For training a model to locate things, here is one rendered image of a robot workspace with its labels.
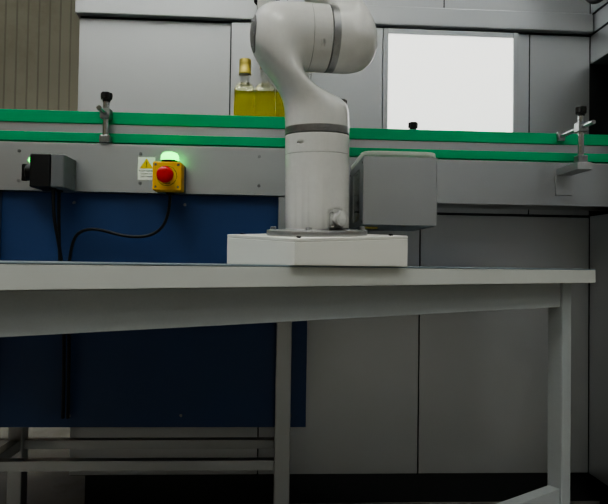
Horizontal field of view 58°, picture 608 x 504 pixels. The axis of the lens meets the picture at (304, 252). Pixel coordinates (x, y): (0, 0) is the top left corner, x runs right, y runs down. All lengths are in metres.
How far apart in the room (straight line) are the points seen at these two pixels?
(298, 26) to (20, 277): 0.61
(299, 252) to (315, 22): 0.41
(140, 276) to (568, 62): 1.62
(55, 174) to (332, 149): 0.72
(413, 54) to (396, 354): 0.94
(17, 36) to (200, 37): 2.83
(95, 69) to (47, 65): 2.66
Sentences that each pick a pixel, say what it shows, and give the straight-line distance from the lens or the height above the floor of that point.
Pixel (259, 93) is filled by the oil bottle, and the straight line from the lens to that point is 1.62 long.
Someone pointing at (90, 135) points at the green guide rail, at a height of 1.07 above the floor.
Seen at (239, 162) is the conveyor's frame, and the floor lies 1.01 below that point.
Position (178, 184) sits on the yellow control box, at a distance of 1.38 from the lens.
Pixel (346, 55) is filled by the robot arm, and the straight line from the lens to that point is 1.06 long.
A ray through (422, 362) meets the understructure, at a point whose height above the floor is 0.45.
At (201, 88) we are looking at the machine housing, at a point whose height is 1.29.
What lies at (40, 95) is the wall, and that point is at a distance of 4.49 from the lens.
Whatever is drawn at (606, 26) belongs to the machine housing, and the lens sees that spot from 2.06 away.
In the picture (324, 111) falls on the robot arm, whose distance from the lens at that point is 1.01.
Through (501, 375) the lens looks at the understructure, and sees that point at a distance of 1.90.
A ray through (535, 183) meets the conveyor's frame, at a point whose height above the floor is 0.99.
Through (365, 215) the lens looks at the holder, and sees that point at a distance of 1.26.
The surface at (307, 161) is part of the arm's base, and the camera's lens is 0.99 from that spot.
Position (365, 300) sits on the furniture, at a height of 0.69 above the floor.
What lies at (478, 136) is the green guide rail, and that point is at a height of 1.12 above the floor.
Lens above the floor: 0.75
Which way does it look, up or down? 1 degrees up
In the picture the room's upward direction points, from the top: 1 degrees clockwise
